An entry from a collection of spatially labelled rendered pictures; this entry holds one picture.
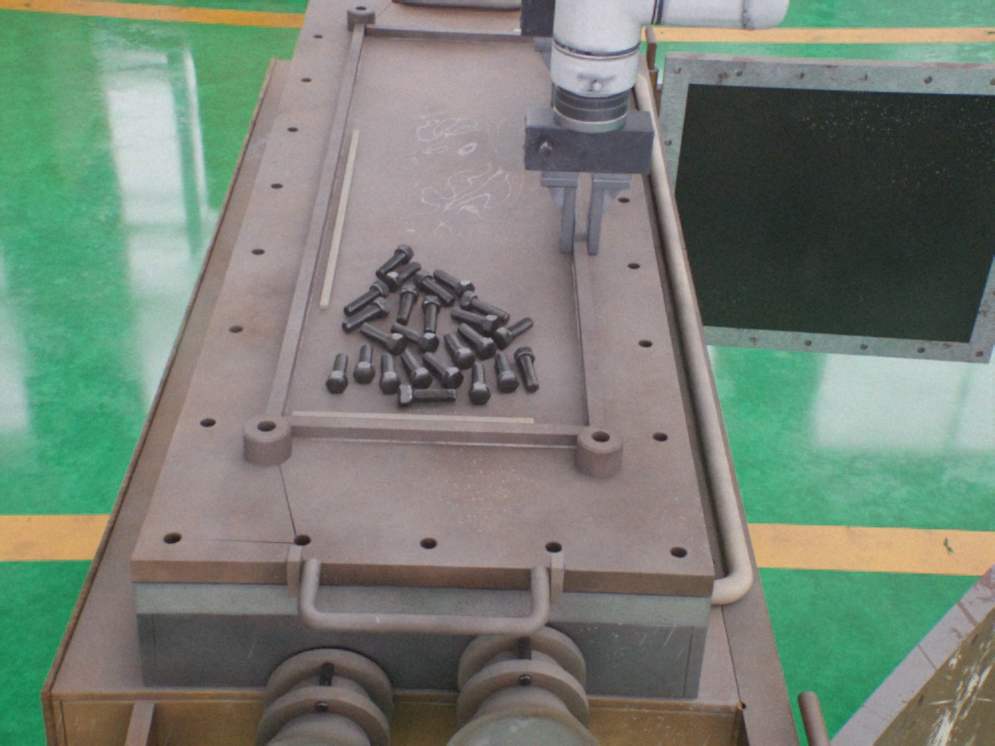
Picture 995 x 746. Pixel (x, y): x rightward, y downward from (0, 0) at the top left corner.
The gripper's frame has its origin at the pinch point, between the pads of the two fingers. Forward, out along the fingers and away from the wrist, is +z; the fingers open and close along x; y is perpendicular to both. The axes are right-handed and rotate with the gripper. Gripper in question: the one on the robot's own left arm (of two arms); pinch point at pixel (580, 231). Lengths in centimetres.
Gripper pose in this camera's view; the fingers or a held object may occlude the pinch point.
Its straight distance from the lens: 154.9
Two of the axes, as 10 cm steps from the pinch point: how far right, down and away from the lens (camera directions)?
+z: -0.4, 8.3, 5.5
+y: 0.0, 5.5, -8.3
